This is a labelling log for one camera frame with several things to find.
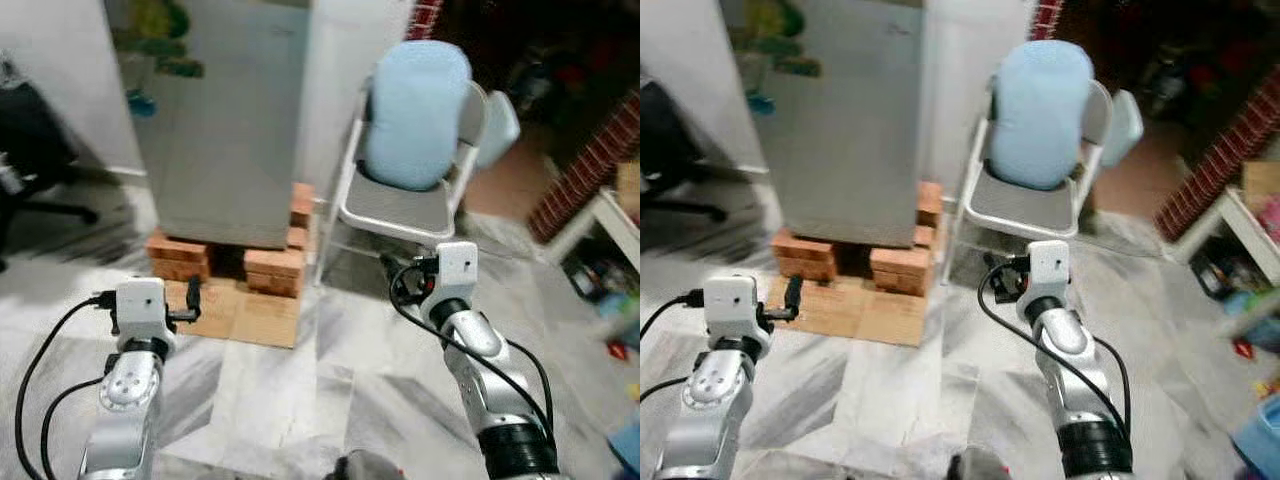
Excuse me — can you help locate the grey fridge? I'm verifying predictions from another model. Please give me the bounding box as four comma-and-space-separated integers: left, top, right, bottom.
720, 0, 947, 250
105, 0, 323, 251

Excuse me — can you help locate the red brick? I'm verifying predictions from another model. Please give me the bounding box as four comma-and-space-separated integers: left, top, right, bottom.
769, 227, 837, 260
149, 257, 212, 284
243, 247, 307, 277
146, 231, 214, 264
774, 254, 834, 284
246, 271, 304, 299
867, 244, 927, 274
915, 179, 945, 250
290, 182, 318, 252
871, 269, 924, 299

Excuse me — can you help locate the grey folding chair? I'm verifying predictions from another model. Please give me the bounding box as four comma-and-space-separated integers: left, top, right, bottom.
939, 75, 1114, 283
314, 75, 492, 287

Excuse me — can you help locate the brown cardboard sheet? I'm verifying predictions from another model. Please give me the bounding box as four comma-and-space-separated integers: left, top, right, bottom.
764, 274, 927, 349
164, 277, 304, 350

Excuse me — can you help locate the light blue pillow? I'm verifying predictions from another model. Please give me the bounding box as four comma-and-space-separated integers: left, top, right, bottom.
989, 39, 1097, 192
361, 39, 474, 193

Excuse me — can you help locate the white shelf unit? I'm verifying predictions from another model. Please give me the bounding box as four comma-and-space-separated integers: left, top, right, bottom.
1164, 184, 1280, 303
544, 184, 641, 303

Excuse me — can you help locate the black office chair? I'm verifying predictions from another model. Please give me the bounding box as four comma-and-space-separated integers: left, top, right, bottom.
0, 80, 102, 273
640, 80, 732, 227

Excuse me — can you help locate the brown cardboard box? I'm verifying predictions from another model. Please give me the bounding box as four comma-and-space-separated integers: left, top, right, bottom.
614, 160, 641, 217
1240, 159, 1280, 212

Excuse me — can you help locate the blue plastic bin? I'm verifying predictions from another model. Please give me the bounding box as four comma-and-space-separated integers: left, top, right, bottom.
604, 418, 641, 478
1231, 394, 1280, 480

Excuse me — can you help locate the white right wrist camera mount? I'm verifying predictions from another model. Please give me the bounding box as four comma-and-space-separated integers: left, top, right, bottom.
1027, 239, 1072, 302
435, 241, 480, 303

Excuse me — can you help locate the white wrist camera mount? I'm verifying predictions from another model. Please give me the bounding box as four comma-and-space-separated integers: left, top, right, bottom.
702, 276, 767, 338
113, 277, 177, 338
1027, 239, 1072, 302
435, 241, 480, 303

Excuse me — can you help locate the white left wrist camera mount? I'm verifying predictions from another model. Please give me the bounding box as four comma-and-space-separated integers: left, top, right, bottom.
113, 277, 177, 338
702, 276, 767, 338

